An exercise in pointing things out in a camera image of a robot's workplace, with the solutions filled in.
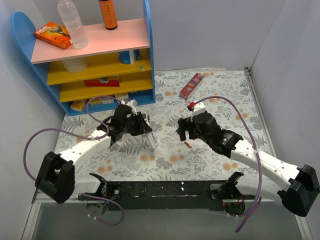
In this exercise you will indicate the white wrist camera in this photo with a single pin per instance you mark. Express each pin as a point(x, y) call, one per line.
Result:
point(196, 109)
point(132, 104)

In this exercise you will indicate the blue shelf unit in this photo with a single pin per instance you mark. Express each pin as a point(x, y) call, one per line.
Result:
point(119, 61)

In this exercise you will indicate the red box on shelf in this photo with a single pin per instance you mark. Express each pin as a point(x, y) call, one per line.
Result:
point(107, 81)

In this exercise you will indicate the orange razor box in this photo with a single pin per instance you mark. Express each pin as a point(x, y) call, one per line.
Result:
point(55, 35)

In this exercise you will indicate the blue white can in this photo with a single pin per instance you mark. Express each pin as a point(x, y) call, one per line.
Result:
point(129, 57)

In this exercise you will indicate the white remote control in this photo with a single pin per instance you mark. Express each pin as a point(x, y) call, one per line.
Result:
point(145, 117)
point(152, 140)

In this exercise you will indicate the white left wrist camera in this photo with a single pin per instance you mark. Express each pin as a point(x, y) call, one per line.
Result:
point(132, 104)

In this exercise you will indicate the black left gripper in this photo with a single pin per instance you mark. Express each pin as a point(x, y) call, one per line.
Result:
point(144, 124)

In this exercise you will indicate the white cup on shelf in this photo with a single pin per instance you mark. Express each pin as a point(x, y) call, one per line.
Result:
point(75, 65)

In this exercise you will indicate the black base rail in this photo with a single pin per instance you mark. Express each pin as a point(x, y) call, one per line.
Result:
point(176, 195)

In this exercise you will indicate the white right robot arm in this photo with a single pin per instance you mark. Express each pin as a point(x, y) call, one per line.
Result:
point(295, 187)

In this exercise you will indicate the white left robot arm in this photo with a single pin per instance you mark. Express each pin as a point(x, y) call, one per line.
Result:
point(57, 175)

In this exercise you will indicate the clear plastic bottle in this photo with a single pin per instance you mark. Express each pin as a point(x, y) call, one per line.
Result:
point(72, 21)

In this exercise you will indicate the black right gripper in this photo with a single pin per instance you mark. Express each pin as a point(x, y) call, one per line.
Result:
point(187, 129)

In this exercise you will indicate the red toothpaste box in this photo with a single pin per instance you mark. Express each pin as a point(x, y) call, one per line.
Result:
point(191, 86)

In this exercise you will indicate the orange cologne bottle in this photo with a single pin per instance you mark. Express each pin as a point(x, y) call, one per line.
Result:
point(108, 14)

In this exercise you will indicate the red battery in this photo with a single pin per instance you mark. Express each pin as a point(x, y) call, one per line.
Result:
point(188, 144)

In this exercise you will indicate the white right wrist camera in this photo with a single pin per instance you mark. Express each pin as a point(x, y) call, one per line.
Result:
point(196, 109)

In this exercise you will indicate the floral table mat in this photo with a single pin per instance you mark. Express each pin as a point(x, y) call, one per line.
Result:
point(227, 95)

